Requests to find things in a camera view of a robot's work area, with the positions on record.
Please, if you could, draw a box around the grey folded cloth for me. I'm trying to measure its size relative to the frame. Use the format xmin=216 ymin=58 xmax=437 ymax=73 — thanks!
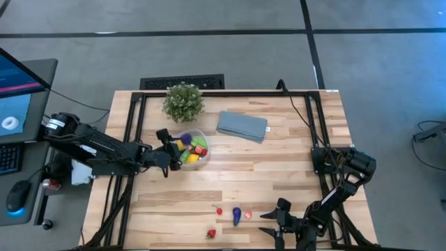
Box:
xmin=216 ymin=110 xmax=269 ymax=144

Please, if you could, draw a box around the black keyboard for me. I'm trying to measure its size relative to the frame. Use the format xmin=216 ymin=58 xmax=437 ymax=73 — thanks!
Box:
xmin=0 ymin=142 xmax=24 ymax=176

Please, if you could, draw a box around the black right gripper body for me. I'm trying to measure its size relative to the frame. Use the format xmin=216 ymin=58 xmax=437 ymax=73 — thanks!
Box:
xmin=274 ymin=197 xmax=307 ymax=251

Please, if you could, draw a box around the purple toy eggplant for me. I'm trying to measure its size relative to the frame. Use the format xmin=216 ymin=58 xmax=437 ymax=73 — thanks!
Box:
xmin=232 ymin=206 xmax=243 ymax=227

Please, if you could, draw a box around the black computer mouse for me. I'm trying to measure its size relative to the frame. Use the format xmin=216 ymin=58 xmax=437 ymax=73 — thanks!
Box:
xmin=6 ymin=179 xmax=32 ymax=213

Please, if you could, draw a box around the light green toy vegetable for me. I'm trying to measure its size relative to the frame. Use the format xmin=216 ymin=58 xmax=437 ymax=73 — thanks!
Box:
xmin=190 ymin=136 xmax=208 ymax=149

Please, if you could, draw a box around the black ribbed floor mat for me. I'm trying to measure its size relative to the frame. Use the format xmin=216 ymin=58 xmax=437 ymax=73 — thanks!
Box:
xmin=139 ymin=73 xmax=226 ymax=91

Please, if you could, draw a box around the grey computer desk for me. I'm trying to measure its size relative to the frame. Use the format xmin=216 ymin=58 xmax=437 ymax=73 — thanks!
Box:
xmin=0 ymin=58 xmax=59 ymax=227

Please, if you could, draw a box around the computer monitor blue screen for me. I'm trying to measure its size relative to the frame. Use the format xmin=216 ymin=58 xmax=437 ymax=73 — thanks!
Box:
xmin=0 ymin=47 xmax=52 ymax=137

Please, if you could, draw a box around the grey device with cables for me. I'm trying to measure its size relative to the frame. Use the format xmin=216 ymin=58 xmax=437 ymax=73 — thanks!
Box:
xmin=412 ymin=120 xmax=446 ymax=172

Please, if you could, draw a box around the red drink can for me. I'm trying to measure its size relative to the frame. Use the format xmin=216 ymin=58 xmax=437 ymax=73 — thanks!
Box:
xmin=41 ymin=178 xmax=63 ymax=192

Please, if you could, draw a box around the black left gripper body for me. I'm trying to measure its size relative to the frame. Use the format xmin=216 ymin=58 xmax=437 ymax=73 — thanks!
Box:
xmin=142 ymin=128 xmax=171 ymax=178

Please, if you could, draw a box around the clear plastic tupperware container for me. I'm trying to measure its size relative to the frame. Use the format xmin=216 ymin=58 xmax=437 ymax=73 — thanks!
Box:
xmin=171 ymin=128 xmax=212 ymax=172

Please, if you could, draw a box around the green plant in black pot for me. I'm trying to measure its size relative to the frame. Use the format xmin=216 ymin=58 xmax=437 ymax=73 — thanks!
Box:
xmin=162 ymin=82 xmax=206 ymax=123

